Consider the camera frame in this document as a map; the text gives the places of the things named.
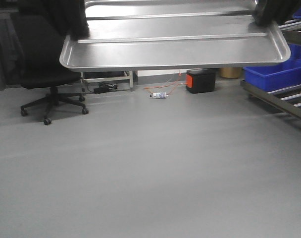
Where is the gold bucket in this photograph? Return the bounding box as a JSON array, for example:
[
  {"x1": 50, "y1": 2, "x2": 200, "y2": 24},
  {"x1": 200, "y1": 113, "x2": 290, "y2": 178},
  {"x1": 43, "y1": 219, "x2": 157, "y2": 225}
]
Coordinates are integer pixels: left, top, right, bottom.
[{"x1": 220, "y1": 67, "x2": 242, "y2": 79}]

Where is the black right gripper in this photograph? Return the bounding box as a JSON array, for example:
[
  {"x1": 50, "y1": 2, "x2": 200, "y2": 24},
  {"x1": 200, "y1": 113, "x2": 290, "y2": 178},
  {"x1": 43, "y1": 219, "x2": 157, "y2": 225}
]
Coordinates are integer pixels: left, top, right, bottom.
[{"x1": 253, "y1": 0, "x2": 301, "y2": 26}]

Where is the black orange power box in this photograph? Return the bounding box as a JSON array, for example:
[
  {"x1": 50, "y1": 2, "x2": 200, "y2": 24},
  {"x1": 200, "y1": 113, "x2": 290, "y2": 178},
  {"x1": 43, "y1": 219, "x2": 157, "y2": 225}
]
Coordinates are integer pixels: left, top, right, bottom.
[{"x1": 186, "y1": 69, "x2": 216, "y2": 94}]

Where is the steel flow rack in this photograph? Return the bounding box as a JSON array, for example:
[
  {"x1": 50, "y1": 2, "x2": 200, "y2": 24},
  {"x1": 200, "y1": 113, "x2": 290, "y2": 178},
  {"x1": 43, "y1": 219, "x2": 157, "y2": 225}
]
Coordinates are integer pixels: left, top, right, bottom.
[{"x1": 241, "y1": 17, "x2": 301, "y2": 119}]

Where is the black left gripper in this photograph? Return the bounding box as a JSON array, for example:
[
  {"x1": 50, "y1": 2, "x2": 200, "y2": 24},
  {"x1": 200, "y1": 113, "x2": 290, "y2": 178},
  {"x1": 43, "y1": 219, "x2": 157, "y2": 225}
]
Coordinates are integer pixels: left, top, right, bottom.
[{"x1": 41, "y1": 0, "x2": 89, "y2": 40}]

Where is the white bottle on floor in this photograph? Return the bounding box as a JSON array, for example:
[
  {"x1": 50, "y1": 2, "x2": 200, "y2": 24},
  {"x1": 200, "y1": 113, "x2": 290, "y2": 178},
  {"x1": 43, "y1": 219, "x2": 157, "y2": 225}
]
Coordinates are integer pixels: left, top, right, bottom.
[{"x1": 150, "y1": 92, "x2": 169, "y2": 99}]

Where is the black office chair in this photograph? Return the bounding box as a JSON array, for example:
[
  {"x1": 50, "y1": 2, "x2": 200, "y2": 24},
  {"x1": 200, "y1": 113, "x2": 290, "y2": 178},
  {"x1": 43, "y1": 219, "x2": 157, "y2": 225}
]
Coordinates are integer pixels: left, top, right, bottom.
[{"x1": 10, "y1": 12, "x2": 89, "y2": 125}]

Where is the steel table frame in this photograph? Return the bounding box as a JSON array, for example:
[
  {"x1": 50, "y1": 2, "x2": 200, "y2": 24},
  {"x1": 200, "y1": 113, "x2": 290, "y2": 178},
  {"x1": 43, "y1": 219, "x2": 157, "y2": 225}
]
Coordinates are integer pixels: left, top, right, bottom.
[{"x1": 81, "y1": 71, "x2": 134, "y2": 91}]

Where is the orange cable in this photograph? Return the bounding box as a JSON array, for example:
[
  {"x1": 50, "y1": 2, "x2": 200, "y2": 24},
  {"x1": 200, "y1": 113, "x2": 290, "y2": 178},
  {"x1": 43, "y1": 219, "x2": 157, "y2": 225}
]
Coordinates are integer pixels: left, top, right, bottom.
[{"x1": 144, "y1": 69, "x2": 188, "y2": 95}]

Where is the blue bin on rack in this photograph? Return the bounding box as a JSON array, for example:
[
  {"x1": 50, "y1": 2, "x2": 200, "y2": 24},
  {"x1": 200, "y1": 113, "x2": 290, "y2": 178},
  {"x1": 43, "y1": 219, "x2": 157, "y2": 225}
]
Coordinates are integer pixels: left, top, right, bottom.
[{"x1": 244, "y1": 44, "x2": 301, "y2": 92}]

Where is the small silver ribbed tray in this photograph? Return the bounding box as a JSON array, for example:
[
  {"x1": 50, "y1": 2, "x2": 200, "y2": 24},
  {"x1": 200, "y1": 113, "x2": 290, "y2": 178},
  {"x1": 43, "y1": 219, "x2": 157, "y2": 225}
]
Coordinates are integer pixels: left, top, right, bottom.
[{"x1": 59, "y1": 0, "x2": 291, "y2": 72}]

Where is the black power adapter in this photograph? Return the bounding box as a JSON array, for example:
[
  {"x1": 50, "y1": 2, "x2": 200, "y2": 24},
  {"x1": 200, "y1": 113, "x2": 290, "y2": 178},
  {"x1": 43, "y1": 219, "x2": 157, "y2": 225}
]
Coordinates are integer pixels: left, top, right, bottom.
[{"x1": 93, "y1": 82, "x2": 118, "y2": 94}]

